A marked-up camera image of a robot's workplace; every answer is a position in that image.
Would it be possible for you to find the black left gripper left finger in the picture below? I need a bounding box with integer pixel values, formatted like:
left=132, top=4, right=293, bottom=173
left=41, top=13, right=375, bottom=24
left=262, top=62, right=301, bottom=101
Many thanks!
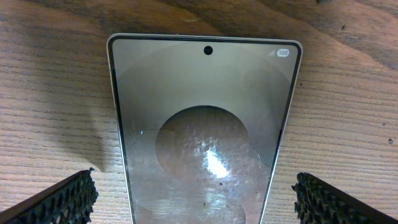
left=1, top=167, right=98, bottom=224

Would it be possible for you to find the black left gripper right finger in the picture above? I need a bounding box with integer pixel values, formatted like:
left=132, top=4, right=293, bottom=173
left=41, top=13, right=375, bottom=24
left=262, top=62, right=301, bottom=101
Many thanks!
left=292, top=172, right=397, bottom=224

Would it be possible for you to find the Samsung Galaxy smartphone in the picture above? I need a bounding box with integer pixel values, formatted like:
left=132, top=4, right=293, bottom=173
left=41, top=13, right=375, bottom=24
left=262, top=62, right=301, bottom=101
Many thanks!
left=106, top=33, right=303, bottom=223

